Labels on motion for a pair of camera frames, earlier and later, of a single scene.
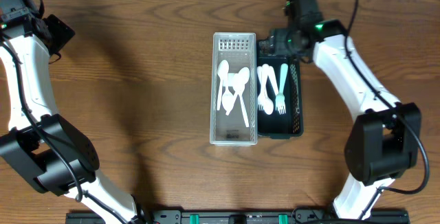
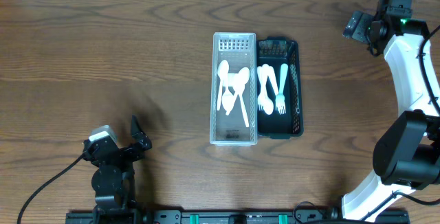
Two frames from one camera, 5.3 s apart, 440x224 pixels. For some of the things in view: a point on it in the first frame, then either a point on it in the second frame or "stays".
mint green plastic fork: x=280 y=98 stays
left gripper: x=61 y=31 -> x=121 y=151
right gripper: x=267 y=45 -> x=379 y=29
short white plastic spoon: x=268 y=102 stays
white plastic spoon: x=223 y=71 stays
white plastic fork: x=272 y=77 stays
